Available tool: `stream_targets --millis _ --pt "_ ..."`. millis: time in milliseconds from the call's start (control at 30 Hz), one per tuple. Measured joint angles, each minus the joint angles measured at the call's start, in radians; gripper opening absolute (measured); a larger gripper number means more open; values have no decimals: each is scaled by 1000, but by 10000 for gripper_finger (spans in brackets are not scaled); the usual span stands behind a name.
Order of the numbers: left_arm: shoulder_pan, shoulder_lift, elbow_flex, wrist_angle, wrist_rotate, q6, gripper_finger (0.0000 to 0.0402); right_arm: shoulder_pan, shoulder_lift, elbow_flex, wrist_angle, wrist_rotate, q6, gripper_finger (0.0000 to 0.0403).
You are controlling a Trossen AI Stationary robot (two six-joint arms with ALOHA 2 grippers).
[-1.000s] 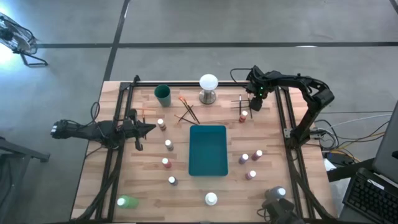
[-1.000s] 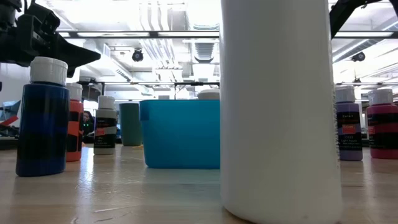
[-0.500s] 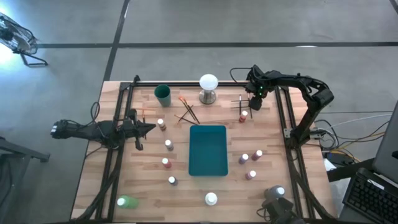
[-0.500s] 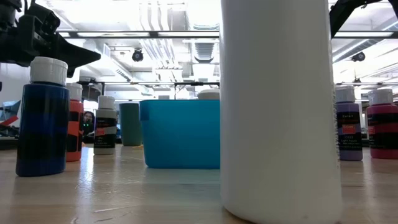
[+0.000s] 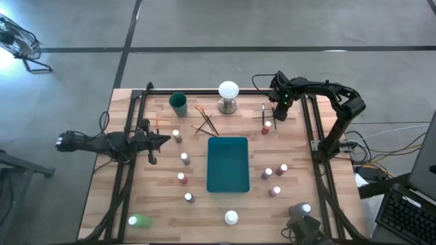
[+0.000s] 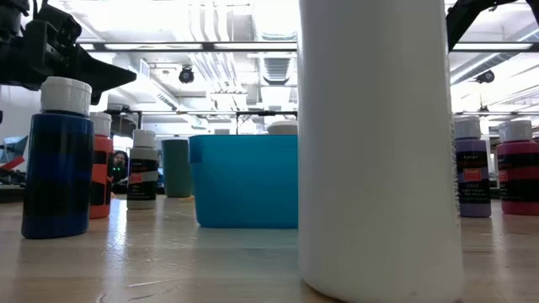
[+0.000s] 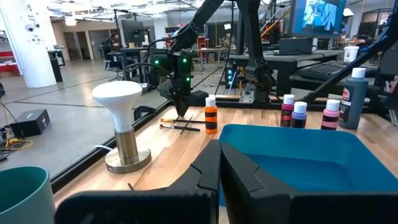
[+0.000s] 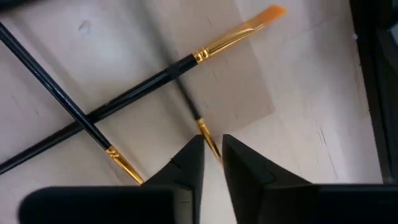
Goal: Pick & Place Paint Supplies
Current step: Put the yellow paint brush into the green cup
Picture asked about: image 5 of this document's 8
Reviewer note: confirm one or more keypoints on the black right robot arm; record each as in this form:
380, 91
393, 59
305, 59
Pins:
340, 115

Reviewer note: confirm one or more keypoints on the small maroon paint bottle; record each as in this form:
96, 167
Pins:
281, 169

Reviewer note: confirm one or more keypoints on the small orange paint bottle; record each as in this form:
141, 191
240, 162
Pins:
266, 127

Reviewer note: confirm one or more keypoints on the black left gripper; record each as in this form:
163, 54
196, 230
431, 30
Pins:
143, 141

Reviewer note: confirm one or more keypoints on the small purple paint bottle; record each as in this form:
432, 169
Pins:
266, 174

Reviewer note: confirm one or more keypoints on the teal plastic tray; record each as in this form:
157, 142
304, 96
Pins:
228, 165

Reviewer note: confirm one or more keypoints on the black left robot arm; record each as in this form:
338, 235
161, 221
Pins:
88, 141

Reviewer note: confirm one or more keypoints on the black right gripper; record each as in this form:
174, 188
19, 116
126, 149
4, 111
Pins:
284, 92

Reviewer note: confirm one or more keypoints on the small red paint bottle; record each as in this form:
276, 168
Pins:
182, 178

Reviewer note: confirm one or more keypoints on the black power supply box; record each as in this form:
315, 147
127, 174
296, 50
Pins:
373, 173

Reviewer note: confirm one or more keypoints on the small pink paint bottle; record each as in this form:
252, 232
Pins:
274, 191

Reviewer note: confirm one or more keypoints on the large green paint bottle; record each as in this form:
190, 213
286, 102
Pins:
141, 221

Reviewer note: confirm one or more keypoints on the white dome lamp silver base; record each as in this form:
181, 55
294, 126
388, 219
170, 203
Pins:
228, 90

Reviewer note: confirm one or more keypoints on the grey laptop lid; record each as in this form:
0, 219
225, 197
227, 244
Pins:
424, 163

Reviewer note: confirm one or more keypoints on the black paintbrush silver ferrule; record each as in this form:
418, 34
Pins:
263, 110

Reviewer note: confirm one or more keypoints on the black keyboard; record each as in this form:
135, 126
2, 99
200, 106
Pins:
402, 214

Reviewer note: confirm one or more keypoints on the grey small bottle lower left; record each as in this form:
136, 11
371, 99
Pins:
189, 197

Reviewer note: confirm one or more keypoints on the black aluminium table frame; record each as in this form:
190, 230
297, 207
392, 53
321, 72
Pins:
201, 92

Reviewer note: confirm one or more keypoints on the large grey paint bottle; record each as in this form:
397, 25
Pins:
301, 208

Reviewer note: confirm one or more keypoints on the small grey paint bottle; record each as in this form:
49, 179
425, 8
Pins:
185, 159

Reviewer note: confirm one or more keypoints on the large white paint bottle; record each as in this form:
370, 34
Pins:
231, 217

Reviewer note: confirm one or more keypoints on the thin black paintbrush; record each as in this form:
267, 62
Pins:
201, 128
209, 133

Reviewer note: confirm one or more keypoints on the green plastic cup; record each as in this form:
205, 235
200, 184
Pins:
178, 102

